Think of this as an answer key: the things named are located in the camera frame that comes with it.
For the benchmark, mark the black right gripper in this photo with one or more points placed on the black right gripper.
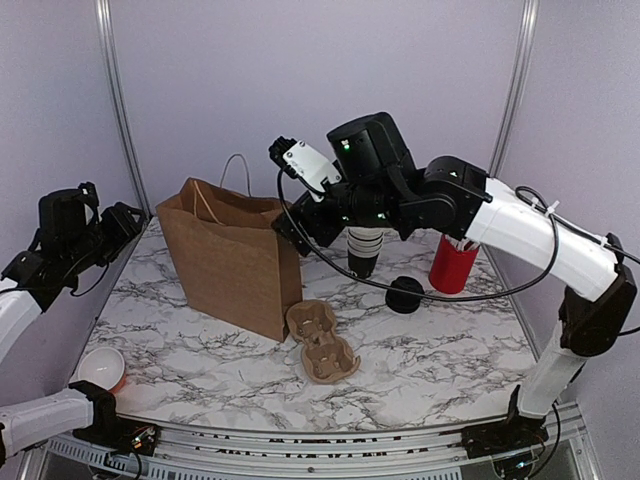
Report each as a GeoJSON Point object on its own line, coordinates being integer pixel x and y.
{"type": "Point", "coordinates": [303, 209]}

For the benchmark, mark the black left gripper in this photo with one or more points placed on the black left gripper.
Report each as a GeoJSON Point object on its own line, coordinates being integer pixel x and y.
{"type": "Point", "coordinates": [123, 227]}

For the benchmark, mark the brown paper bag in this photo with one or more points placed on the brown paper bag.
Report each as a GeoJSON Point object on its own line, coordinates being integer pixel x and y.
{"type": "Point", "coordinates": [230, 262]}

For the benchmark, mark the cardboard cup carrier tray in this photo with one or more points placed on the cardboard cup carrier tray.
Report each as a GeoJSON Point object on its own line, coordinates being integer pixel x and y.
{"type": "Point", "coordinates": [326, 357]}

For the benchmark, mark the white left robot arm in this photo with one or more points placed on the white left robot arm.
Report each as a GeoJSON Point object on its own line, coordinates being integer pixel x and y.
{"type": "Point", "coordinates": [35, 404]}

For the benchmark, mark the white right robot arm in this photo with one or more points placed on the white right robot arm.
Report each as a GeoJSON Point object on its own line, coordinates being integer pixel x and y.
{"type": "Point", "coordinates": [464, 202]}

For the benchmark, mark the stack of paper coffee cups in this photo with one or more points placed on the stack of paper coffee cups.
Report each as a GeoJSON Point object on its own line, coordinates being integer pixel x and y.
{"type": "Point", "coordinates": [363, 248]}

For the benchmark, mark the stack of black lids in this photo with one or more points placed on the stack of black lids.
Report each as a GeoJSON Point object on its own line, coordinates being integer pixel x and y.
{"type": "Point", "coordinates": [405, 295]}

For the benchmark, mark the orange white bowl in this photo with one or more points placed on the orange white bowl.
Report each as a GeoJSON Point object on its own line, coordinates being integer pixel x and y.
{"type": "Point", "coordinates": [104, 367]}

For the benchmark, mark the red utensil cup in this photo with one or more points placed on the red utensil cup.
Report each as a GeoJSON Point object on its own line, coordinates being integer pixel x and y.
{"type": "Point", "coordinates": [452, 264]}

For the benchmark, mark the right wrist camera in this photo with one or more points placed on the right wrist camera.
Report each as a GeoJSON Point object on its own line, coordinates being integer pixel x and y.
{"type": "Point", "coordinates": [302, 162]}

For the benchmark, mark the left aluminium frame post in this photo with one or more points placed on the left aluminium frame post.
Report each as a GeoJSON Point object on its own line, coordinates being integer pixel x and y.
{"type": "Point", "coordinates": [109, 51]}

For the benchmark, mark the aluminium frame post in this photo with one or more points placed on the aluminium frame post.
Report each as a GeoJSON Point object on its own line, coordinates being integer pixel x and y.
{"type": "Point", "coordinates": [515, 92]}
{"type": "Point", "coordinates": [109, 51]}

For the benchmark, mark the right aluminium frame post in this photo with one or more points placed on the right aluminium frame post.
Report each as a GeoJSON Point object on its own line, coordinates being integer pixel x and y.
{"type": "Point", "coordinates": [515, 92]}

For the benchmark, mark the front aluminium rail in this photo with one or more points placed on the front aluminium rail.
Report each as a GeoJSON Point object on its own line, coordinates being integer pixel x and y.
{"type": "Point", "coordinates": [454, 451]}

